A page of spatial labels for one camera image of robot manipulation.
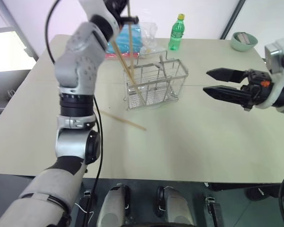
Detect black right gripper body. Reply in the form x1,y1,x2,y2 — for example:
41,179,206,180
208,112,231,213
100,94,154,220
240,69,274,111

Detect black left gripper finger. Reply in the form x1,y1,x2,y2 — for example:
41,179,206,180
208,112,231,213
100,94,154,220
119,15,140,25

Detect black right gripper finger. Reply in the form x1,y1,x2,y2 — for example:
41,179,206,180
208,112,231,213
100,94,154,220
202,86,252,108
206,68,250,84

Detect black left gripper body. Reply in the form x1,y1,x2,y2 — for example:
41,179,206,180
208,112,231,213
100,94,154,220
103,0,130,19

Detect wooden chopstick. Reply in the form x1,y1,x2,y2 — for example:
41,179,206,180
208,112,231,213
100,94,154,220
126,0,135,82
94,109,148,131
112,41,147,105

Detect metal spoon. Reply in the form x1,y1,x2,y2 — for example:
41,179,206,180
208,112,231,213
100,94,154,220
155,56,168,80

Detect blue plastic package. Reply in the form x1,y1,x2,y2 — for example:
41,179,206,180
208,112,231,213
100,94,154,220
106,23,142,55

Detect clear plastic bag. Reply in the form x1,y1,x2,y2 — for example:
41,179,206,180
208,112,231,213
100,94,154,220
139,21,167,59

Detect pale green bowl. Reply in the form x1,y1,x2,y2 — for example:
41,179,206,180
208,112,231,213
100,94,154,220
230,31,259,52

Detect pink flat package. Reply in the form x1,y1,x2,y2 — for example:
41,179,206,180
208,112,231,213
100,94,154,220
105,52,140,60

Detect grey item in bowl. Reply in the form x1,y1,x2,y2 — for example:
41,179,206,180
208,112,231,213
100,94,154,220
236,33,255,45

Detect green plastic bottle yellow cap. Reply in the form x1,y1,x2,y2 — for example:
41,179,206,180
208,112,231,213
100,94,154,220
168,13,186,51

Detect black rounded foot shape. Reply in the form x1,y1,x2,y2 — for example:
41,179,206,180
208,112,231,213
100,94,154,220
244,186,283,202

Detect black block with metal clip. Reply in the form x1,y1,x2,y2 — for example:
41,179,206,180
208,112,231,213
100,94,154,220
204,195,222,227
75,189,93,227

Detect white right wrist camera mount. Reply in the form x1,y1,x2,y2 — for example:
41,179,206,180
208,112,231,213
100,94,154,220
253,37,284,110

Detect metal wire basket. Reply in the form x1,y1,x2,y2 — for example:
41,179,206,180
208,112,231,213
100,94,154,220
122,50,190,112

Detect dark window frame post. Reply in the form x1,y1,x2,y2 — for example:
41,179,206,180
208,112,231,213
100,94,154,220
219,0,247,40

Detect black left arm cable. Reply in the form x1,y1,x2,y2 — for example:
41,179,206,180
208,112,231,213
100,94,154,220
44,0,103,213

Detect grey window frame post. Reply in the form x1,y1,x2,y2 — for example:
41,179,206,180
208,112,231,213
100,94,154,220
0,0,39,62

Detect grey rounded shell black strap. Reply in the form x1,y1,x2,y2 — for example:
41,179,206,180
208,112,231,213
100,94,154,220
96,183,131,227
155,185,196,227

